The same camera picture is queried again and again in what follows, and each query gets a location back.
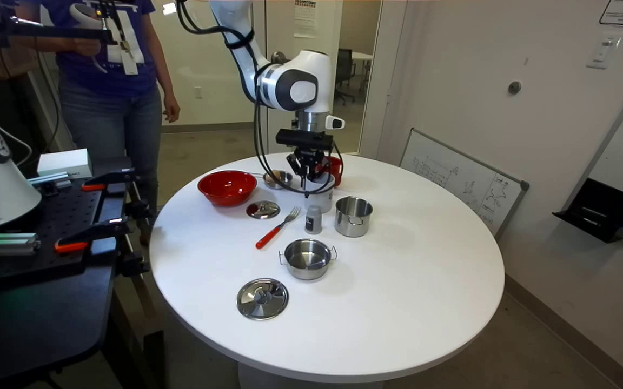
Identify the small grey cup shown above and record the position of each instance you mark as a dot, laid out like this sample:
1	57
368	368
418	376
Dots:
314	219

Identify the low steel pot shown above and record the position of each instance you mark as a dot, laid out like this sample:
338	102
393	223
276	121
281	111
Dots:
307	258

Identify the black side table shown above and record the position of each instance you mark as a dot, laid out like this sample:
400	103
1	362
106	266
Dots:
32	302

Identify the tall steel pot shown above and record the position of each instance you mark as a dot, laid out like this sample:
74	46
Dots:
353	219

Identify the steel bowl front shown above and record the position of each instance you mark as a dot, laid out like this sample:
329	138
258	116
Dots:
263	296

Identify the red bowl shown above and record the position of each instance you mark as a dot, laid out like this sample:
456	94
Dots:
226	189

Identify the whiteboard leaning on wall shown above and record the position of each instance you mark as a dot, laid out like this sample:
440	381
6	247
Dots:
464	180

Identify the person in purple shirt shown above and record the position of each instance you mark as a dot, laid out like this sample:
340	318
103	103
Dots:
108	94

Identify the round wall knob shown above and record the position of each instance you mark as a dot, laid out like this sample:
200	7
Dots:
516	86

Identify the black camera boom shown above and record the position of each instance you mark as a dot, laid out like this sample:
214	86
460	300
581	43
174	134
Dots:
43	31

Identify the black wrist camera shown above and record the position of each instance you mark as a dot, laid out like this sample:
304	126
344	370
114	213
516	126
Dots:
304	137

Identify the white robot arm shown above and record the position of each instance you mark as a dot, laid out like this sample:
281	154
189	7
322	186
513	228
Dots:
290	83

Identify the white light switch plate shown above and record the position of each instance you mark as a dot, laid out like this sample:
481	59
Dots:
605	53

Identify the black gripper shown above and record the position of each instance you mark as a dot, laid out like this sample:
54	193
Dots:
310	160

